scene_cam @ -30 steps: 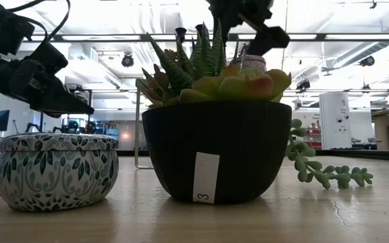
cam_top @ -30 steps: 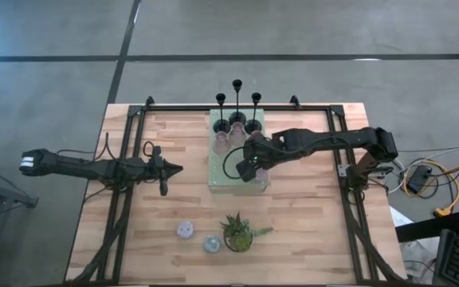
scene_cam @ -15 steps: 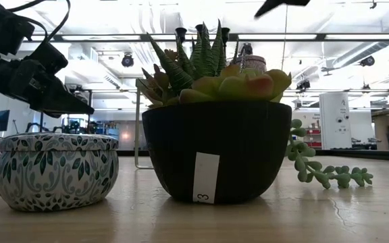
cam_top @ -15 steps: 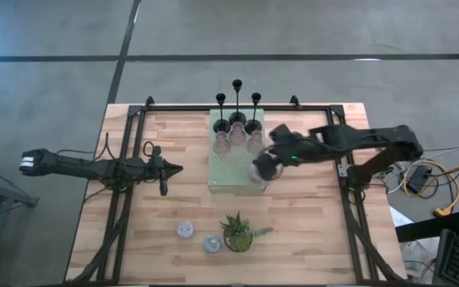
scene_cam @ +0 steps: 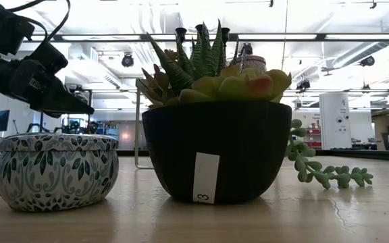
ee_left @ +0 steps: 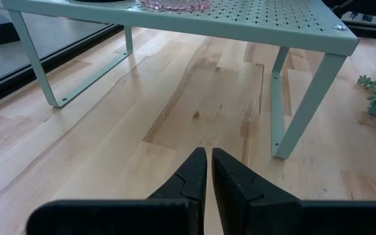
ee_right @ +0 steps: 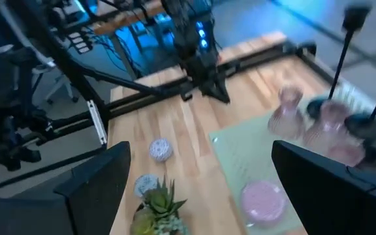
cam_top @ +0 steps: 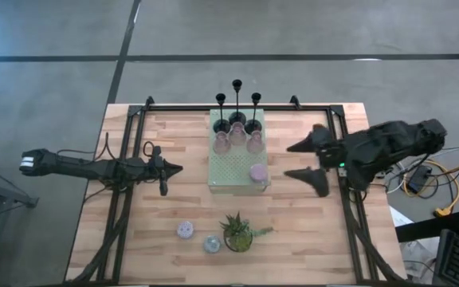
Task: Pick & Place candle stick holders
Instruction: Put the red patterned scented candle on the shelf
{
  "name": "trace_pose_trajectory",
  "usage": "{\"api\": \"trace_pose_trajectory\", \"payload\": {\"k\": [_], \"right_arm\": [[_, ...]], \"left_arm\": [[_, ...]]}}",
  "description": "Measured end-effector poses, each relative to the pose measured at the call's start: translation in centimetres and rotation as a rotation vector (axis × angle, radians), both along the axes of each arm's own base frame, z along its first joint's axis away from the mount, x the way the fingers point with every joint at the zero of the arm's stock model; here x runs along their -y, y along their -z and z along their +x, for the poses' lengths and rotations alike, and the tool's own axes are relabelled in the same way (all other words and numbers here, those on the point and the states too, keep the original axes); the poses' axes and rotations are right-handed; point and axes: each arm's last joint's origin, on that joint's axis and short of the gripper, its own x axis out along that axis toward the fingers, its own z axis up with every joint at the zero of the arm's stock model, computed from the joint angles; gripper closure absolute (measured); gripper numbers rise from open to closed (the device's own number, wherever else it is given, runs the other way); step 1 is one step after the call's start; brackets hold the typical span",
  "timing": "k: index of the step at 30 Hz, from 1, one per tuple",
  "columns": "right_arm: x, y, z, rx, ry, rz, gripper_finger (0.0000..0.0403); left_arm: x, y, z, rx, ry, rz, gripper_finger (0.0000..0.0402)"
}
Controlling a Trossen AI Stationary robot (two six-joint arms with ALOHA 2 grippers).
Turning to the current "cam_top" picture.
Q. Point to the pink glass candle holder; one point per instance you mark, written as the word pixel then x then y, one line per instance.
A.
pixel 222 145
pixel 237 136
pixel 256 145

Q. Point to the tall black candlestick holder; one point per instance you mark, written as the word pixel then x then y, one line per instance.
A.
pixel 237 116

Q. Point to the black metal stand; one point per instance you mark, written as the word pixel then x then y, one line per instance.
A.
pixel 14 197

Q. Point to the teal leaf patterned tin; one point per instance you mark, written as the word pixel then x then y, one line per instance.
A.
pixel 212 244

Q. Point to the black power adapter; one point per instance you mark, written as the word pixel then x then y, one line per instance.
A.
pixel 418 180

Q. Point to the white paper sheet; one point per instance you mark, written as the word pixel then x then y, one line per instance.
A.
pixel 400 218

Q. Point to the pink round tin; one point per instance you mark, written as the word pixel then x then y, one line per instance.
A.
pixel 258 174

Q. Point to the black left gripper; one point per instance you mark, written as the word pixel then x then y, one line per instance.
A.
pixel 158 169

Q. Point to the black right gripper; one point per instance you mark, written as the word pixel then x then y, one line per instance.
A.
pixel 335 155

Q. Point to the succulent plant in black pot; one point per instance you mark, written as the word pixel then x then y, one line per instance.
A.
pixel 238 239

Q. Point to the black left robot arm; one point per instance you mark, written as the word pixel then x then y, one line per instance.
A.
pixel 78 169

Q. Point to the black aluminium rig frame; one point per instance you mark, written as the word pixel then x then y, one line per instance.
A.
pixel 181 107

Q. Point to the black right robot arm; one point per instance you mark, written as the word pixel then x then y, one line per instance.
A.
pixel 393 143

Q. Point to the white purple floral tin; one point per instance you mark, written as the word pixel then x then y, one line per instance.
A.
pixel 185 230

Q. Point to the green perforated metal riser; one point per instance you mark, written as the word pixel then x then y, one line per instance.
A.
pixel 233 171

